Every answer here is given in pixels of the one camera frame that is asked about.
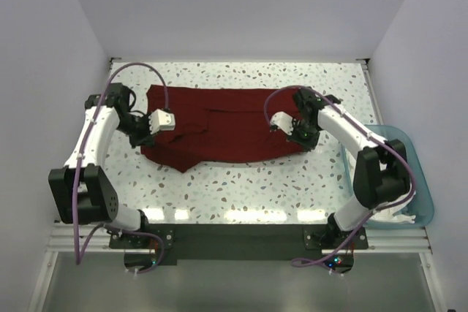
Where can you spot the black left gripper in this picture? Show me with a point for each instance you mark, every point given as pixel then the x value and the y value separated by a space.
pixel 147 139

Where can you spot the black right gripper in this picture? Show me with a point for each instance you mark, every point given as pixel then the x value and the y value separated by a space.
pixel 309 145

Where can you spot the dark red t-shirt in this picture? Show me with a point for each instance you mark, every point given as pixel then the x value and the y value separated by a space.
pixel 226 125

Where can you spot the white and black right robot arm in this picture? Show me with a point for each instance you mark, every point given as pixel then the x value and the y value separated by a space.
pixel 382 179

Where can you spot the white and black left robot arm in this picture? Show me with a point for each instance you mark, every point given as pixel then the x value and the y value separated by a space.
pixel 98 201

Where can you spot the white crumpled t-shirt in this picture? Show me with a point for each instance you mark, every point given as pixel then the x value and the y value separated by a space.
pixel 394 215

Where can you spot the translucent blue plastic basket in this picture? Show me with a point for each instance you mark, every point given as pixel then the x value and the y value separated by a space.
pixel 421 205

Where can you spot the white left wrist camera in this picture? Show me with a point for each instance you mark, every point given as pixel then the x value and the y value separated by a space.
pixel 161 121

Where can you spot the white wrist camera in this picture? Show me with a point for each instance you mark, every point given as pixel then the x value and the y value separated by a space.
pixel 161 121
pixel 283 122

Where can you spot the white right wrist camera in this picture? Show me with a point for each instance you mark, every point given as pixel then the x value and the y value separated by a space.
pixel 283 122

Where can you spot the aluminium extrusion rail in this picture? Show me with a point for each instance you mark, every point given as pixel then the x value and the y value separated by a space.
pixel 236 267

